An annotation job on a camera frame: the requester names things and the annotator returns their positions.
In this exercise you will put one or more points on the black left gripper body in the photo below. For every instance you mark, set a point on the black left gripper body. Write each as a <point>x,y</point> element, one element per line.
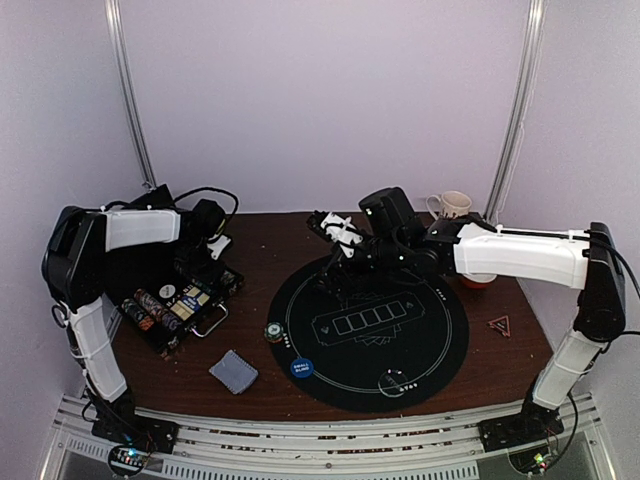
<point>196,264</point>

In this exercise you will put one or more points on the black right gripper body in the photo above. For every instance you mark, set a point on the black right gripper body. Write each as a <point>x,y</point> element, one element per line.
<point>339,261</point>

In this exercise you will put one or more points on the stack of poker chips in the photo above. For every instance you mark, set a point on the stack of poker chips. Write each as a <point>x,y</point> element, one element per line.
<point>274,332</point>

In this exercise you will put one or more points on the grey cloth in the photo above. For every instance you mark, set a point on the grey cloth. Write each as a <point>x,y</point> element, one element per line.
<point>236,374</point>

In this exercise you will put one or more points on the blue small blind button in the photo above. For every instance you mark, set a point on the blue small blind button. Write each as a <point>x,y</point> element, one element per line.
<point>302,368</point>

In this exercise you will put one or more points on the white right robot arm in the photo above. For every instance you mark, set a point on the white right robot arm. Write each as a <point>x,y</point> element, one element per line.
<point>583,260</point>

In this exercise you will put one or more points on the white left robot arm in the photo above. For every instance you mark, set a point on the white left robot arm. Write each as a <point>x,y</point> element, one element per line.
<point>104,379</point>

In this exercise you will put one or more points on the texas holdem card deck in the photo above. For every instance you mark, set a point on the texas holdem card deck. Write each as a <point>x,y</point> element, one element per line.
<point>189,303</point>

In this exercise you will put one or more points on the white round dealer chip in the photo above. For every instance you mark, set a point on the white round dealer chip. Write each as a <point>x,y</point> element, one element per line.
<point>167,291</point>

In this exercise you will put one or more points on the back row poker chips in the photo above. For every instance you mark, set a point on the back row poker chips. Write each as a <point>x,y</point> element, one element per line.
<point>230,281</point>

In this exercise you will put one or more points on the row poker chips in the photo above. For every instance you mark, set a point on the row poker chips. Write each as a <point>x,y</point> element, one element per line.
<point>230,281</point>
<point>146,311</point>

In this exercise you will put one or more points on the white patterned mug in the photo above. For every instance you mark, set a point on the white patterned mug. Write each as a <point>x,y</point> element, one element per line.
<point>448,205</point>

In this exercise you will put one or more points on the black poker chip case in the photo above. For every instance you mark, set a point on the black poker chip case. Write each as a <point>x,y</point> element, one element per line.
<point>158,263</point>

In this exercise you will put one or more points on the front row poker chips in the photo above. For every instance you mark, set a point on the front row poker chips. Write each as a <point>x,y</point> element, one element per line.
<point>146,311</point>

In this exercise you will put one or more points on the orange white bowl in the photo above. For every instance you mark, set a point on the orange white bowl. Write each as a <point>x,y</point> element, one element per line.
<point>477,281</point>

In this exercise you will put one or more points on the round black poker mat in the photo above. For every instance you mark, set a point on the round black poker mat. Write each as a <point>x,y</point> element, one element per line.
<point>404,322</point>

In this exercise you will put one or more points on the red black triangular holder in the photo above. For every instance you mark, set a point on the red black triangular holder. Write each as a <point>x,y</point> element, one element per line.
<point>501,325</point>

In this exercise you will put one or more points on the clear dealer button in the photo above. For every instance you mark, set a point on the clear dealer button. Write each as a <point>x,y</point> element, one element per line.
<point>393,383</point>

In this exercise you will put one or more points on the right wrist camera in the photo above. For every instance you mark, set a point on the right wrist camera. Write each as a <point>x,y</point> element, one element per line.
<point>387,209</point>

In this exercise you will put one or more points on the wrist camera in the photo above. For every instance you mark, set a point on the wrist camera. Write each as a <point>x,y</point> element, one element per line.
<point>209,218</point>
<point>387,209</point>

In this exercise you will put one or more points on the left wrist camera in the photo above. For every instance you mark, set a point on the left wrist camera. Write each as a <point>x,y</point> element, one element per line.
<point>209,218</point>

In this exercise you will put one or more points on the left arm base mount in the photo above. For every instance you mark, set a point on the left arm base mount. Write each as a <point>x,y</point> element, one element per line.
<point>134,447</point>

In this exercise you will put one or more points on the right aluminium frame post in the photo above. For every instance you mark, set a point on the right aluminium frame post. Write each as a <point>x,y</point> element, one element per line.
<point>524,91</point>

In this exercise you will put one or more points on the aluminium frame post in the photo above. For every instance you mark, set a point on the aluminium frame post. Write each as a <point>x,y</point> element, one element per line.
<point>524,91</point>
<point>117,36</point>

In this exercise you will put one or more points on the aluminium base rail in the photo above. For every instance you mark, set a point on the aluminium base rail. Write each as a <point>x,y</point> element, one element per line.
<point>438,446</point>

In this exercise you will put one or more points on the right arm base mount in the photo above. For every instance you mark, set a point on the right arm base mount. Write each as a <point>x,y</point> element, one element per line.
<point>520,432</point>

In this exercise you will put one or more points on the left aluminium frame post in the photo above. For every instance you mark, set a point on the left aluminium frame post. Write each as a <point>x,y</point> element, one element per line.
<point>117,36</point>

